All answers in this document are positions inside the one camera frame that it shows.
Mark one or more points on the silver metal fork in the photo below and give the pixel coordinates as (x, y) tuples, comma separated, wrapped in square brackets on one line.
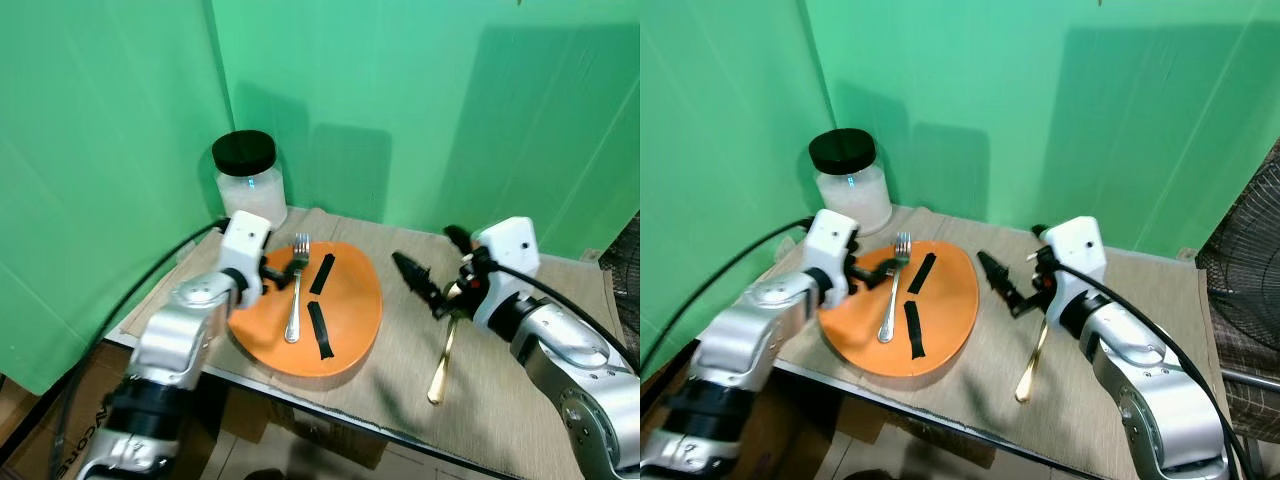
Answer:
[(889, 315), (294, 310)]

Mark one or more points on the orange round plate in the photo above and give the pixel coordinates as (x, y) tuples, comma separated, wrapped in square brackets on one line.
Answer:
[(350, 310), (945, 310)]

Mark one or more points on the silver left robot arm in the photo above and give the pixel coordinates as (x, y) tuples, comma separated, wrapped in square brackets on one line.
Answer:
[(750, 330), (180, 330)]

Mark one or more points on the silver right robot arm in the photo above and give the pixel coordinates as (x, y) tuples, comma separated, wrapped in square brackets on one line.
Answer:
[(560, 350), (1140, 360)]

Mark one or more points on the black tape strip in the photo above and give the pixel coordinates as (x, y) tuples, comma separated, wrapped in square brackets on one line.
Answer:
[(320, 330), (915, 330), (921, 273), (323, 274)]

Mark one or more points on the clear jar with black lid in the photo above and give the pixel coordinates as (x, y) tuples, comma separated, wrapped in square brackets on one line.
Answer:
[(250, 185), (850, 185)]

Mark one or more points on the gold metal spoon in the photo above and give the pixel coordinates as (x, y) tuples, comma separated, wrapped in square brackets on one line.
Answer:
[(441, 365), (1030, 365)]

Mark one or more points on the beige woven table mat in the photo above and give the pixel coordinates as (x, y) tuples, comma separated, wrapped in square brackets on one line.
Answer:
[(1000, 410), (470, 400)]

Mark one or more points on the green backdrop cloth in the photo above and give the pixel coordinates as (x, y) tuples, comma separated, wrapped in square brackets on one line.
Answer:
[(400, 100), (1000, 100)]

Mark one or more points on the brown cardboard box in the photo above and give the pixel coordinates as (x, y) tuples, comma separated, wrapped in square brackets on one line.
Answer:
[(30, 440)]

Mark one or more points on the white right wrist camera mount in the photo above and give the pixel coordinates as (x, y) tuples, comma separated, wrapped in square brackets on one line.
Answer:
[(1078, 245), (508, 245)]

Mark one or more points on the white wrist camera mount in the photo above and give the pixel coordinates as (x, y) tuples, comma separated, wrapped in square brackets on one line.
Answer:
[(830, 238), (508, 245), (243, 238), (1078, 245)]

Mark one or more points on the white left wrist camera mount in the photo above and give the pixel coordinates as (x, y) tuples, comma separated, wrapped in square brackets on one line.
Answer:
[(830, 238), (243, 238)]

